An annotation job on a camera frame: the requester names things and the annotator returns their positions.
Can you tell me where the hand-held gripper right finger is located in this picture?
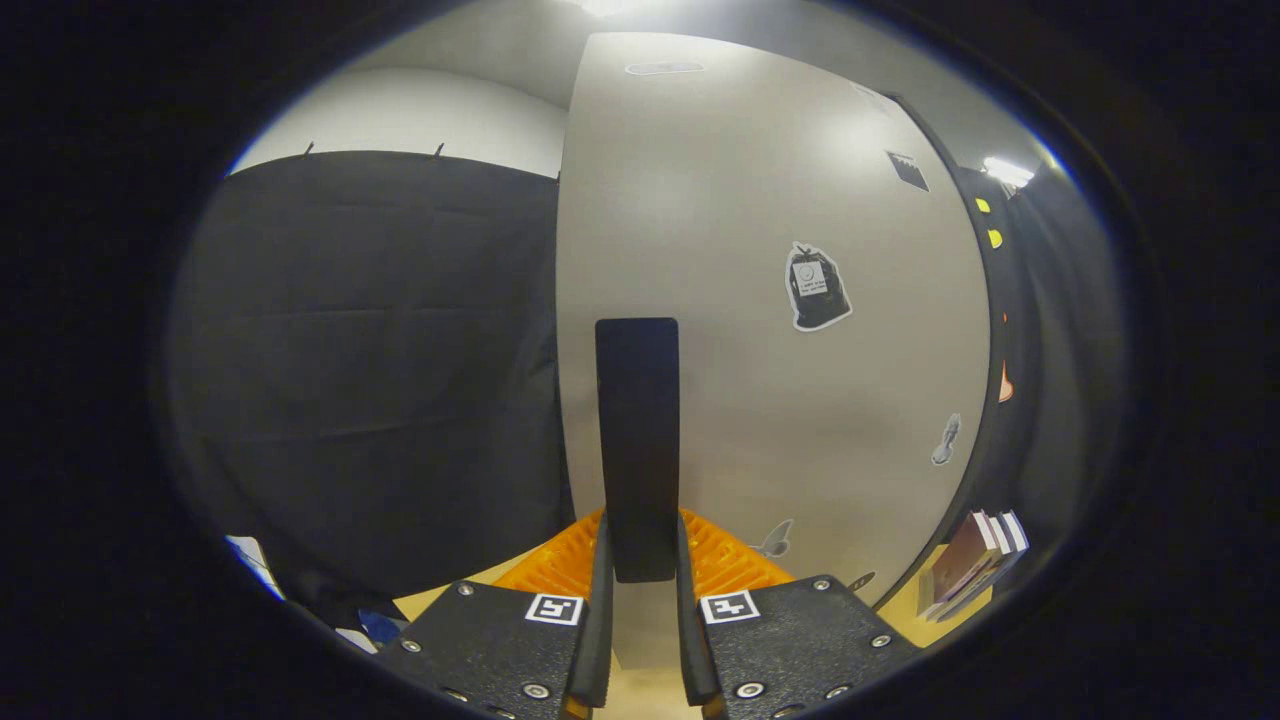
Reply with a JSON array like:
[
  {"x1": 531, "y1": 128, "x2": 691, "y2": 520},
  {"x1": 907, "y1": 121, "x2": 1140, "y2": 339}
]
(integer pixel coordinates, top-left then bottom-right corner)
[{"x1": 674, "y1": 508, "x2": 923, "y2": 720}]

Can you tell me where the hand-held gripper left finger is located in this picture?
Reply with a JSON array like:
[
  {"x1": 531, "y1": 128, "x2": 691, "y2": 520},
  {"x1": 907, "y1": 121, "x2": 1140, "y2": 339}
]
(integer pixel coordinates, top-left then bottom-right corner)
[{"x1": 373, "y1": 508, "x2": 615, "y2": 720}]

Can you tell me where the black door handle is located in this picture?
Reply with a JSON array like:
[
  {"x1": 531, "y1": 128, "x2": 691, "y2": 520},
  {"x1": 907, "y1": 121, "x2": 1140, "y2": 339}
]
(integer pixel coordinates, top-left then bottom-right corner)
[{"x1": 595, "y1": 317, "x2": 681, "y2": 584}]

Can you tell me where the black backdrop cloth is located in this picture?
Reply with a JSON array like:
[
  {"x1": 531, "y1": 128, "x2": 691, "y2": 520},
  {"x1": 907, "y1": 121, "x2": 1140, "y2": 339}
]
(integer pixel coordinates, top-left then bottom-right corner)
[{"x1": 165, "y1": 150, "x2": 1131, "y2": 626}]

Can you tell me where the yellowish spine book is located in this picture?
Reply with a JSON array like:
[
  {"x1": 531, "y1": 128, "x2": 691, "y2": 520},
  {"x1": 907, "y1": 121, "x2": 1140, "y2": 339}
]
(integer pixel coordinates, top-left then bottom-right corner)
[{"x1": 940, "y1": 512, "x2": 1016, "y2": 616}]

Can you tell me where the white blue book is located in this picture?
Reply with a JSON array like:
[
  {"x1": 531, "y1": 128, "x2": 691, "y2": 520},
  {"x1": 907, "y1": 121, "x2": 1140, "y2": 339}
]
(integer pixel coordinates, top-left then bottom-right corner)
[{"x1": 1000, "y1": 510, "x2": 1031, "y2": 576}]

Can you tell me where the white flat object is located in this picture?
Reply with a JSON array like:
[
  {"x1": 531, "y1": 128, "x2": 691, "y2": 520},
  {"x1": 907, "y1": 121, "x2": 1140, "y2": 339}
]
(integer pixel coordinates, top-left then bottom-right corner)
[{"x1": 225, "y1": 535, "x2": 288, "y2": 601}]

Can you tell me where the dark grey cabinet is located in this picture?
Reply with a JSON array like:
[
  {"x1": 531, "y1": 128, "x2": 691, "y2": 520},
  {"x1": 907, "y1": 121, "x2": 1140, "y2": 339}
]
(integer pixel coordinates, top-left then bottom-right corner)
[{"x1": 885, "y1": 92, "x2": 1011, "y2": 606}]

